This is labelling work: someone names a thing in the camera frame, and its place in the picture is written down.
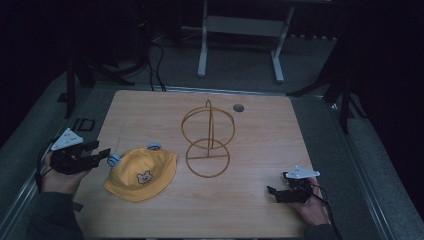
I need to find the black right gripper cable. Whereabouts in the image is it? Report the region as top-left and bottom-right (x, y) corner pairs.
(310, 192), (345, 240)

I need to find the white metal desk frame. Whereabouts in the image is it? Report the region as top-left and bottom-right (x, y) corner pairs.
(197, 0), (296, 84)

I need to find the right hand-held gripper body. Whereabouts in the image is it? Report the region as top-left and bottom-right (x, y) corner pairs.
(274, 165), (321, 205)

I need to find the yellow bucket hat bear print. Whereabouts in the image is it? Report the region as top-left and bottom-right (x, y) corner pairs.
(103, 141), (179, 203)

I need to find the gold wire hat stand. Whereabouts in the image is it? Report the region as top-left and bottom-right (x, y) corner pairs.
(180, 99), (236, 179)

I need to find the person's right hand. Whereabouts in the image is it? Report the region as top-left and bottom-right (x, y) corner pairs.
(289, 177), (330, 227)

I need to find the person's left hand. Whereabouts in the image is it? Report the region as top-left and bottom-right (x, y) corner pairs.
(41, 151), (90, 195)

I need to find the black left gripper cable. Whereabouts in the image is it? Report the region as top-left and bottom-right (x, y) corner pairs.
(34, 139), (57, 194)

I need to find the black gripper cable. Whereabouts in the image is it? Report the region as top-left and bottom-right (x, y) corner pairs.
(310, 192), (345, 240)
(34, 139), (57, 194)

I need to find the silver metal rail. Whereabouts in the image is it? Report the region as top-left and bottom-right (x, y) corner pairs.
(113, 84), (334, 98)
(0, 171), (38, 236)
(328, 98), (396, 240)

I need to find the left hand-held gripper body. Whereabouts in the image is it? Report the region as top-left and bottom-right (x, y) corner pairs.
(49, 128), (101, 176)

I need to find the black floor cable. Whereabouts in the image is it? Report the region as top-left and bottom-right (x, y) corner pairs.
(146, 49), (156, 92)
(152, 40), (168, 93)

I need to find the black tripod stand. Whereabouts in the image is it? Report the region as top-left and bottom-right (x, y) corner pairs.
(285, 33), (368, 135)
(56, 33), (136, 120)

